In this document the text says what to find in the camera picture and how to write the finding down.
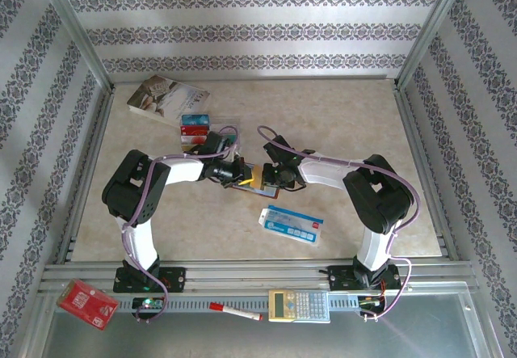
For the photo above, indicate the gold credit card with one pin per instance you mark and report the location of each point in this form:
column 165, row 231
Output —
column 257, row 177

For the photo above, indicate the brown leather card holder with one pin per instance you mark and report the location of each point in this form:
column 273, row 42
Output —
column 268, row 192

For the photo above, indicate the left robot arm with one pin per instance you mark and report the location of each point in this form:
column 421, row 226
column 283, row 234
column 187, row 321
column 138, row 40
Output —
column 182, row 170

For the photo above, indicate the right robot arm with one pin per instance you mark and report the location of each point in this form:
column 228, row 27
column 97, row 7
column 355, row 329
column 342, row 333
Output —
column 323, row 172

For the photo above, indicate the teal card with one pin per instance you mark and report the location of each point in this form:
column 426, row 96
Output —
column 232, row 135

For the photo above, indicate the gold patterned card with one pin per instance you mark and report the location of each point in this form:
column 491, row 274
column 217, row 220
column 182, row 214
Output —
column 189, row 148

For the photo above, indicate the white and red card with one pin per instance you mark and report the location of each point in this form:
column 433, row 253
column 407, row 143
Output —
column 193, row 140

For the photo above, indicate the clear acrylic card stand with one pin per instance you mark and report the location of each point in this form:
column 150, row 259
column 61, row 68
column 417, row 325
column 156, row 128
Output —
column 226, row 121

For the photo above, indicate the blue card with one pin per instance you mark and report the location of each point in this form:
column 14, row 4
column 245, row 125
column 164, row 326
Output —
column 196, row 120

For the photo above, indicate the blue white plastic package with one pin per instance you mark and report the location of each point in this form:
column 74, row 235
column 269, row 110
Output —
column 291, row 224

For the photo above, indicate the paperback book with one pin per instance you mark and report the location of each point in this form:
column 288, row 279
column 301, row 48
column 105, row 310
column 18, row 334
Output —
column 161, row 95

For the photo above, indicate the beige calculator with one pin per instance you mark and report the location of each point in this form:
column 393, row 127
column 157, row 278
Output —
column 299, row 305

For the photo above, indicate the red capped marker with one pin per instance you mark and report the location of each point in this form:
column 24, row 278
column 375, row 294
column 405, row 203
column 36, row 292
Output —
column 236, row 311

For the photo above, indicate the green led circuit board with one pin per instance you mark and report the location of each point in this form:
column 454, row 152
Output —
column 147, row 303

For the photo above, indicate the grey metal shelf plate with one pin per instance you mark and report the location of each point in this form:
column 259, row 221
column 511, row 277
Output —
column 282, row 338

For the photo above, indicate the red cardboard box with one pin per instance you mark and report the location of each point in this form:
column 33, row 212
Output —
column 87, row 303

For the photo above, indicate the aluminium mounting rail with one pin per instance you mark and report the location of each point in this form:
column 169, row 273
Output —
column 258, row 271

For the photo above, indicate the aluminium table edge rail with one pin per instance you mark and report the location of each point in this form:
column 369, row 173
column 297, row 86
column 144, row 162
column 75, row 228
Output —
column 88, row 172
column 282, row 78
column 414, row 131

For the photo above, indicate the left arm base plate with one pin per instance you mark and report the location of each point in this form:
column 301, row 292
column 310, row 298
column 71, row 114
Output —
column 175, row 279

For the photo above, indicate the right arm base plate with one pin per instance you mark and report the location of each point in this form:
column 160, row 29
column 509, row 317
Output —
column 339, row 279

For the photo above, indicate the aluminium frame post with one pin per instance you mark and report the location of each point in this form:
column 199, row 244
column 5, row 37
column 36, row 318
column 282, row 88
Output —
column 430, row 30
column 78, row 36

